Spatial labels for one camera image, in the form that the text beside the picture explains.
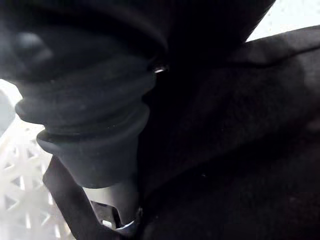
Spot white plastic laundry basket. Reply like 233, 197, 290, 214
0, 78, 76, 240

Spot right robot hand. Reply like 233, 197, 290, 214
0, 0, 276, 232

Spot black garment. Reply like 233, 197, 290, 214
42, 24, 320, 240

